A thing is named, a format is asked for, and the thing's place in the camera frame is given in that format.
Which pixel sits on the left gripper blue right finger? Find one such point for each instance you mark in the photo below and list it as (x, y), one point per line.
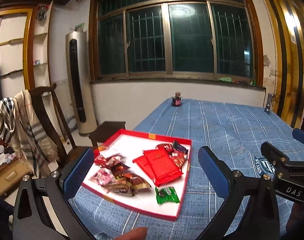
(217, 172)

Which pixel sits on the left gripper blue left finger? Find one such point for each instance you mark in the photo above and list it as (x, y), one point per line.
(74, 173)

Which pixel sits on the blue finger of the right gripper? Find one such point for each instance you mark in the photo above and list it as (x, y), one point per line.
(298, 135)

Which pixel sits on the red white patterned packet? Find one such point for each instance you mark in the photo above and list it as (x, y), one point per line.
(108, 162)

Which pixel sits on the red snack packet white flowers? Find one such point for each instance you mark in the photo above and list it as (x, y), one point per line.
(178, 158)

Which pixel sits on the brown chocolate snack packet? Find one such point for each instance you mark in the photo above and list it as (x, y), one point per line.
(119, 168)

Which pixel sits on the dark purple snack packet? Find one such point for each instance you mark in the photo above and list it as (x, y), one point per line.
(179, 148)

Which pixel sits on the green snack packet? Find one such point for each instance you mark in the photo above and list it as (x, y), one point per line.
(166, 194)

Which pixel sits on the red snack packet gold text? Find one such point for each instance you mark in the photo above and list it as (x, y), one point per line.
(167, 147)

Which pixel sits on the large red packet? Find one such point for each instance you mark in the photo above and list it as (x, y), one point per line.
(162, 166)

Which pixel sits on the gold brown snack packet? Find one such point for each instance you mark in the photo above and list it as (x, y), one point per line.
(128, 184)

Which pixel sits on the person right hand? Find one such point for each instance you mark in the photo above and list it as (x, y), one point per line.
(295, 224)

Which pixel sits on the person left hand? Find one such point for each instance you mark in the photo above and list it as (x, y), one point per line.
(134, 234)

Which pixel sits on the blue plaid tablecloth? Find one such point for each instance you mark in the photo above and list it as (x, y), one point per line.
(234, 133)

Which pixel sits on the small dark wooden stool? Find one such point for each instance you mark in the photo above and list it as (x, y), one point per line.
(105, 131)

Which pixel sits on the wooden drawer cabinet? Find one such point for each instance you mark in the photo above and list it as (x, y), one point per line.
(11, 174)

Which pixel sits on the red gift box tray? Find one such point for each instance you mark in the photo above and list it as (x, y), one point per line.
(131, 144)

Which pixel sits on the striped beige scarf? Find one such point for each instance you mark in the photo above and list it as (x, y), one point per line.
(21, 129)

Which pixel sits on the small red perfume bottle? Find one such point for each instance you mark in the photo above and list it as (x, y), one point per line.
(176, 100)

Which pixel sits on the dark wooden chair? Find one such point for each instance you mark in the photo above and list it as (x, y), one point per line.
(39, 108)

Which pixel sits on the green cloth on windowsill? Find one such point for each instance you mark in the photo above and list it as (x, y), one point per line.
(226, 79)

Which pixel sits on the yellow wooden door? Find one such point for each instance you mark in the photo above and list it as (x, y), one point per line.
(287, 19)

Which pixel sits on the silver tower air conditioner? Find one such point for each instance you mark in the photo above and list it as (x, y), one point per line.
(79, 82)

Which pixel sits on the barred window wooden frame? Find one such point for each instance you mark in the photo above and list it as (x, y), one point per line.
(175, 39)

